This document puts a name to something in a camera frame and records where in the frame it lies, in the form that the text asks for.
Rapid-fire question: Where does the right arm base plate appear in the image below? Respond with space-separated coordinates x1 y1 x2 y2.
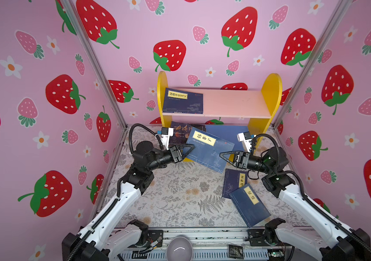
245 228 280 246

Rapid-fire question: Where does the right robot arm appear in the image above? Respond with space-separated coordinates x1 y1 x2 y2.
219 132 371 261

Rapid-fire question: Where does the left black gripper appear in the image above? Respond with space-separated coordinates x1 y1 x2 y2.
146 146 192 175

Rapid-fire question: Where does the dark portrait cover book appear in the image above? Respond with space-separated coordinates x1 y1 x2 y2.
169 121 206 145

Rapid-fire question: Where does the navy book yellow label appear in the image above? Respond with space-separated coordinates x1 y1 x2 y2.
162 88 204 114

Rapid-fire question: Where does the small black circuit board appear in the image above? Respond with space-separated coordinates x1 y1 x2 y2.
228 244 244 260

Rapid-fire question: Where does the green circuit board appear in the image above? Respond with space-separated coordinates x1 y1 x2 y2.
268 249 285 261

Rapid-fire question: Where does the grey round bowl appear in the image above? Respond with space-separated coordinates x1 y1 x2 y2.
167 237 194 261

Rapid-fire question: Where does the yellow pink blue bookshelf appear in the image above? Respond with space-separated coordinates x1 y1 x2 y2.
157 72 282 135

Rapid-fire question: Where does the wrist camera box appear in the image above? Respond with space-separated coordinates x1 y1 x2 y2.
237 132 254 153
157 127 174 150

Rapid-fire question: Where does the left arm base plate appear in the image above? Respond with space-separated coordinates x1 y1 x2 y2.
136 229 164 249

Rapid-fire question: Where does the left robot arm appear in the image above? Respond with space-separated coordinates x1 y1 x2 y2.
62 124 195 261

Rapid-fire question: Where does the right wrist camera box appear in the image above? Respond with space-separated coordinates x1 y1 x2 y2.
237 132 254 153

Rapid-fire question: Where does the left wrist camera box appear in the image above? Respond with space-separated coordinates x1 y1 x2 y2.
157 127 174 150

